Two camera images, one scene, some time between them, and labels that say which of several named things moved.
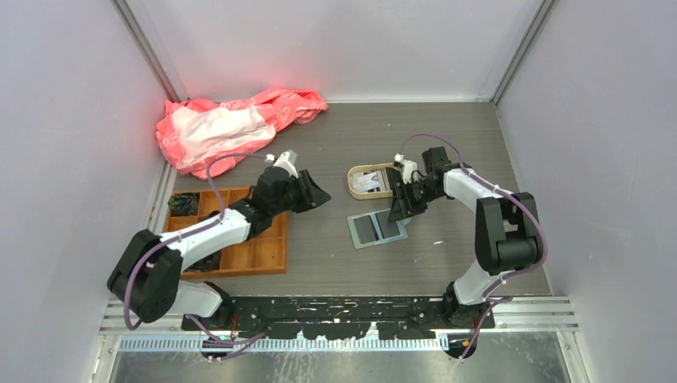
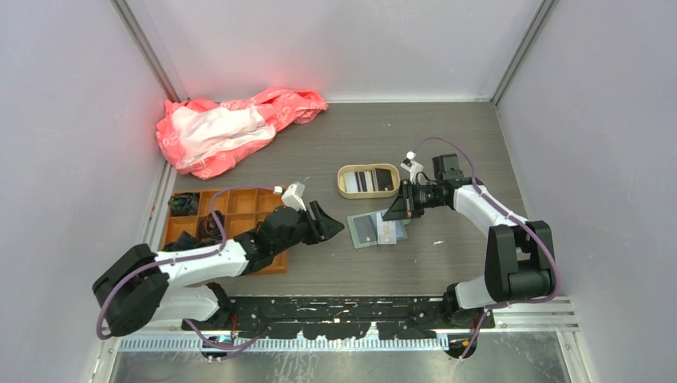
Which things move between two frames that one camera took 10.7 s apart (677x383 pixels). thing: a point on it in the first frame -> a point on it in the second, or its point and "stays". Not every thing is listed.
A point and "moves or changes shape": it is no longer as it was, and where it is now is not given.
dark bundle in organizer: x=184 y=203 stays
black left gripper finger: x=314 y=195 -> x=326 y=226
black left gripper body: x=294 y=197 -> x=305 y=230
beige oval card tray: x=371 y=181 moves or changes shape
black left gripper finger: x=313 y=202 -> x=329 y=228
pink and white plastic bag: x=188 y=133 stays
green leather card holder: x=374 y=228 stays
